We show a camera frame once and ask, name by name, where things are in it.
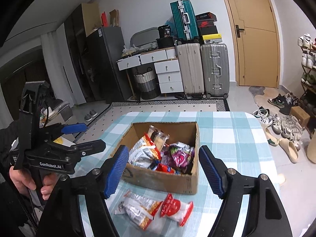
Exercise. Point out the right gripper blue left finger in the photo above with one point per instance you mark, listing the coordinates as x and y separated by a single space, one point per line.
114 169

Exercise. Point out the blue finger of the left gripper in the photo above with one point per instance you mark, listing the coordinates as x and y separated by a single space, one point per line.
88 148
74 128

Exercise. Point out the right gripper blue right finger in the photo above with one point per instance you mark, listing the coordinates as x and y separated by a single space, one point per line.
215 171

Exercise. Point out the small white red snack bag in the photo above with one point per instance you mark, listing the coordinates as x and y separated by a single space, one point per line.
144 153

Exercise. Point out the pink purple candy bag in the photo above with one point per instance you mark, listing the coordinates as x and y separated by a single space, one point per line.
179 156

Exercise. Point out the red barcode snack pack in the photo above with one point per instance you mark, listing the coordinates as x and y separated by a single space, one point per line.
164 168

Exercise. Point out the clear cracker pack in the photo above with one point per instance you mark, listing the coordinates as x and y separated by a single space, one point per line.
158 137

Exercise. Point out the silver noodle snack bag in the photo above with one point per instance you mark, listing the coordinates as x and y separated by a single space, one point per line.
141 210

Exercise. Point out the red white snack pouch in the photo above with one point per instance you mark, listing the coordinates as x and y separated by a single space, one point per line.
176 210

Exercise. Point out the person's left hand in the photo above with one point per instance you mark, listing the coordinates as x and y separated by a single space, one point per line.
23 181

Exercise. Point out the grey slippers pair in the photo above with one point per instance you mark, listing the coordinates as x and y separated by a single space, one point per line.
90 116

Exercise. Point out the dotted floor mat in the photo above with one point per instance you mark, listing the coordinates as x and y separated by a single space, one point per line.
153 110

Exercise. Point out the SF Express cardboard box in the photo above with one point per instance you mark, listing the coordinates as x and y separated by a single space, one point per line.
185 132

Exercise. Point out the teal white plaid tablecloth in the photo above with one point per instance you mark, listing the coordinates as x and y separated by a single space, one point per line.
234 137

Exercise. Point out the beige foam slipper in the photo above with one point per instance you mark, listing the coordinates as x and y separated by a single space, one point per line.
290 149

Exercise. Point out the woven laundry basket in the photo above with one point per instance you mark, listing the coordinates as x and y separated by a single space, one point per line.
147 84

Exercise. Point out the black refrigerator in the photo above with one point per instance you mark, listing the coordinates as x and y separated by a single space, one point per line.
103 48

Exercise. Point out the cream waste bin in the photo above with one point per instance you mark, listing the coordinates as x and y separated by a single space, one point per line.
311 149

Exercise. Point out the small cardboard box on floor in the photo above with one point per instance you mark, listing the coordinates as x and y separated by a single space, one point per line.
302 116

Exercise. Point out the white drawer desk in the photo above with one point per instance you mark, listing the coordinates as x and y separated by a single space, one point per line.
166 68

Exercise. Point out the silver aluminium suitcase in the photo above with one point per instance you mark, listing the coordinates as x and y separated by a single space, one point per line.
215 65

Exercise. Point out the grey oval mirror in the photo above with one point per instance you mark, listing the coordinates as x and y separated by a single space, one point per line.
144 37

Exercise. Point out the wooden shoe rack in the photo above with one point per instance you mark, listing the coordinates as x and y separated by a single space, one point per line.
307 100

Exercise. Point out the beige hard suitcase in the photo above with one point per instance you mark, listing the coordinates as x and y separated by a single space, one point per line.
189 58

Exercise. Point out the teal hard suitcase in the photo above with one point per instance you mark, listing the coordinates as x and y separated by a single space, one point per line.
185 20

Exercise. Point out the stack of shoe boxes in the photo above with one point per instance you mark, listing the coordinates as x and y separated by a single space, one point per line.
205 23

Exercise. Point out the wooden door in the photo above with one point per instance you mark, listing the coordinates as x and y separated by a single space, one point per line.
256 43

